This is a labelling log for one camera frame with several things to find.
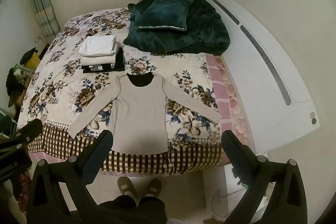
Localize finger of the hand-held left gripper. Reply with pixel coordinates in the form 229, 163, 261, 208
0, 118, 44, 156

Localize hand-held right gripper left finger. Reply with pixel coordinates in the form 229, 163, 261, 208
27, 130, 113, 224

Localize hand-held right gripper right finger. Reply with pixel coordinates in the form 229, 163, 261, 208
222, 130, 308, 224

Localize beige long-sleeve shirt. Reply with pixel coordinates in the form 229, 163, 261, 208
67, 73, 222, 155

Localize person's slipper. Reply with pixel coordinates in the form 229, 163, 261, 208
117, 176, 139, 201
144, 178, 162, 199

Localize dark cloth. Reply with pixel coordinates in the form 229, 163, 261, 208
6, 67, 27, 107

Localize pink bed sheet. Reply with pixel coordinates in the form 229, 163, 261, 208
205, 53, 256, 167

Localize person's black pants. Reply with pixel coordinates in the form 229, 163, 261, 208
98, 195, 168, 224

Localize yellow box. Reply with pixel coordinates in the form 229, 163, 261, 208
27, 52, 46, 70

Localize floral bedspread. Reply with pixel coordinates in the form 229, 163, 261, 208
17, 7, 224, 175

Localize black cap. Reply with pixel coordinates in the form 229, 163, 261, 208
20, 47, 37, 62

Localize cream folded garment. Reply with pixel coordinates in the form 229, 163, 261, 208
80, 52, 118, 66

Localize black folded garment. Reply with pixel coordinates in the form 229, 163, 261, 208
82, 48, 126, 74

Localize white headboard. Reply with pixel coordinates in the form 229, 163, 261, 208
203, 0, 321, 136

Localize white folded garment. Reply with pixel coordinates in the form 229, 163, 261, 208
79, 35, 118, 55

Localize dark green blanket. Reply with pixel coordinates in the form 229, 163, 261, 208
123, 0, 231, 55

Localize dark green pillow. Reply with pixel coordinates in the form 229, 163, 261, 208
134, 0, 195, 32

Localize floor cable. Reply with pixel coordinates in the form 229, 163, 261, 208
212, 186, 248, 205

